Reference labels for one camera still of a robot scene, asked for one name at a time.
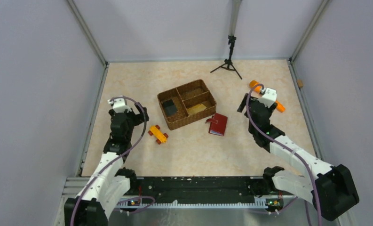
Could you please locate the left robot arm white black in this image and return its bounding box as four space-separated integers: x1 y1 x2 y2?
63 103 149 226

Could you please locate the orange toy car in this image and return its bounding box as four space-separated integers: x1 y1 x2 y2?
148 125 168 145

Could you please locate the gold striped credit card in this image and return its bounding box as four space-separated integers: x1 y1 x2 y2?
187 104 206 115

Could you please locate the small brown wall block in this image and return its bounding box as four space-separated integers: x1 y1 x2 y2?
296 79 303 89

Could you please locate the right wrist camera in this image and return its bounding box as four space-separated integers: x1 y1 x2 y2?
258 88 277 108

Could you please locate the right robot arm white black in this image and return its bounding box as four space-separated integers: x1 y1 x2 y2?
237 93 360 221

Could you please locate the brown wicker divided basket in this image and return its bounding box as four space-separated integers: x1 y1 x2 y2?
157 79 217 130

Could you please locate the black tripod stand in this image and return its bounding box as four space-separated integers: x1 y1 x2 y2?
210 35 243 80

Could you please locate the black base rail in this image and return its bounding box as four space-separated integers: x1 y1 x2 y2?
117 176 282 210

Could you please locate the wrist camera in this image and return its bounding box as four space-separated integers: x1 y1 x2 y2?
258 88 277 108
107 96 132 113

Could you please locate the red leather card holder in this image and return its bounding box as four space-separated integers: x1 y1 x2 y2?
206 113 228 137

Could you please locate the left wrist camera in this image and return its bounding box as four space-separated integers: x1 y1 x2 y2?
107 96 132 113

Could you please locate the dark grey credit card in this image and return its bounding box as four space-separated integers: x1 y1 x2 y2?
163 106 178 117
162 99 175 109

